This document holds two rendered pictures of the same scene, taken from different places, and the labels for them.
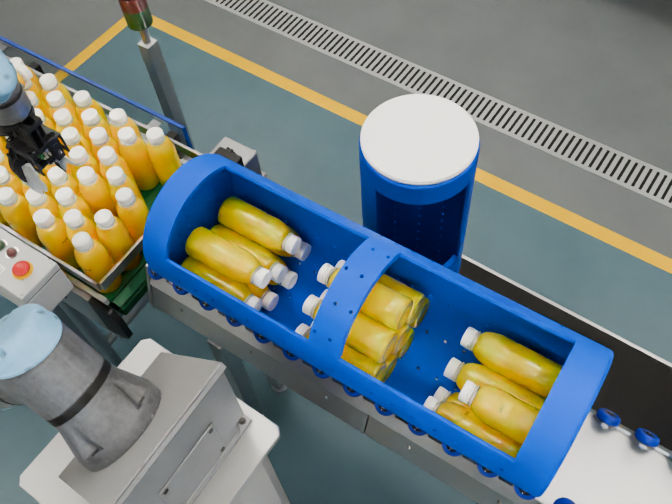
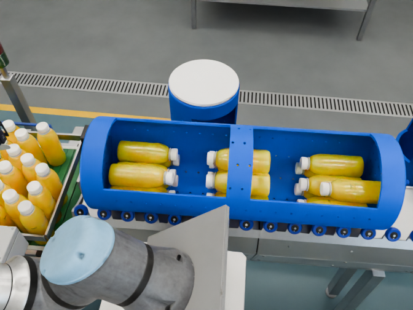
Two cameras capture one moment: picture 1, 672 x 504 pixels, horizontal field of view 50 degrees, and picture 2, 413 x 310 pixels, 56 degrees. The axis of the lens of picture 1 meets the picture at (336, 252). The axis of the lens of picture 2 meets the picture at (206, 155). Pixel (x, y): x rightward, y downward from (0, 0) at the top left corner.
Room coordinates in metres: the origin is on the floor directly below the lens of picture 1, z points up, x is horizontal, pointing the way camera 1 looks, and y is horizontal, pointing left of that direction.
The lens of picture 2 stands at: (0.12, 0.44, 2.03)
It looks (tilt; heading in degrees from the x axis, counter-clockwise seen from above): 51 degrees down; 325
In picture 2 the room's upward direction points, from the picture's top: 1 degrees clockwise
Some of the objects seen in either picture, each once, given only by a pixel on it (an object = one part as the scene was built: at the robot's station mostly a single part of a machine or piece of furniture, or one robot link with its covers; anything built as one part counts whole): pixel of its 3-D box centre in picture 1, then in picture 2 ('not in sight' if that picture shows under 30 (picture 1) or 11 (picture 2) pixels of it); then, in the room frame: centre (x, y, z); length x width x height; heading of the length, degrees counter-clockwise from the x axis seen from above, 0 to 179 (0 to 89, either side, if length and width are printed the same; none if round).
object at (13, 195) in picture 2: (73, 218); (10, 195); (0.96, 0.56, 1.07); 0.04 x 0.04 x 0.02
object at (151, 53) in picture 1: (196, 176); (51, 167); (1.47, 0.42, 0.55); 0.04 x 0.04 x 1.10; 52
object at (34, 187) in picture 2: (103, 218); (34, 187); (0.95, 0.49, 1.07); 0.04 x 0.04 x 0.02
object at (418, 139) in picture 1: (419, 137); (203, 82); (1.11, -0.22, 1.03); 0.28 x 0.28 x 0.01
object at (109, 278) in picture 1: (160, 223); (67, 182); (1.00, 0.40, 0.96); 0.40 x 0.01 x 0.03; 142
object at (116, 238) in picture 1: (117, 241); (43, 203); (0.95, 0.49, 0.98); 0.07 x 0.07 x 0.17
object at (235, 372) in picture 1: (239, 383); not in sight; (0.85, 0.33, 0.31); 0.06 x 0.06 x 0.63; 52
